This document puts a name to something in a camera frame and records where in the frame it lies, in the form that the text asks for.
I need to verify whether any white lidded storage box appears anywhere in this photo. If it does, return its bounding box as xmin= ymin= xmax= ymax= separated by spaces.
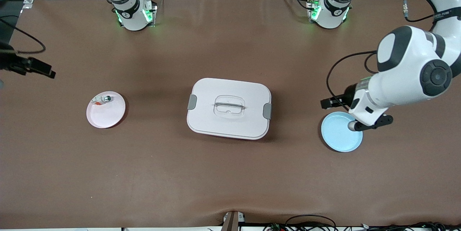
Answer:
xmin=187 ymin=78 xmax=272 ymax=140

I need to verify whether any black cable bundle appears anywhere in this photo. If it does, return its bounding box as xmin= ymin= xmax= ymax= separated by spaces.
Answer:
xmin=360 ymin=222 xmax=461 ymax=231

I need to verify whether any light blue round plate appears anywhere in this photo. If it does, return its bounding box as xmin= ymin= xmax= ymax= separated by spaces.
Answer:
xmin=321 ymin=112 xmax=363 ymax=153

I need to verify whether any white green push-button switch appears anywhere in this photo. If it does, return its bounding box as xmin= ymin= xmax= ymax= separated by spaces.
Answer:
xmin=91 ymin=95 xmax=112 ymax=106

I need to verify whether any pale pink round plate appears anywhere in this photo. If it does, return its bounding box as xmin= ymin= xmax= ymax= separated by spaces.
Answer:
xmin=86 ymin=91 xmax=126 ymax=129

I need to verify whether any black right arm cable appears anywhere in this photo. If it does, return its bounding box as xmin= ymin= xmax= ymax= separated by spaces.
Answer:
xmin=0 ymin=16 xmax=47 ymax=54

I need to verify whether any brown camera mount bracket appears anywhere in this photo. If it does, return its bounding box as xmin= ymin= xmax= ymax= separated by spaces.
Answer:
xmin=221 ymin=210 xmax=246 ymax=231

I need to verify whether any black looped cable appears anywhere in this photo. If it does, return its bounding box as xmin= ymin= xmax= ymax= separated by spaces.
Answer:
xmin=285 ymin=214 xmax=337 ymax=231

